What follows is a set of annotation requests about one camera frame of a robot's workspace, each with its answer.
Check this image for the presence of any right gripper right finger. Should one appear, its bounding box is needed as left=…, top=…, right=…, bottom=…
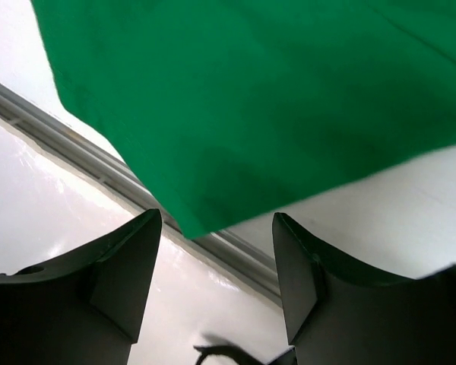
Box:
left=272, top=213, right=456, bottom=364

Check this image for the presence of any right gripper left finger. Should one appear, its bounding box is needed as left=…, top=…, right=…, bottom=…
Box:
left=0, top=209, right=162, bottom=364

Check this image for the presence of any green t shirt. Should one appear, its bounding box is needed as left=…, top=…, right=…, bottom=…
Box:
left=32, top=1, right=456, bottom=238

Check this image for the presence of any aluminium table rail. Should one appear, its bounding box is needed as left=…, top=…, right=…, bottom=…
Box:
left=0, top=84, right=281, bottom=305

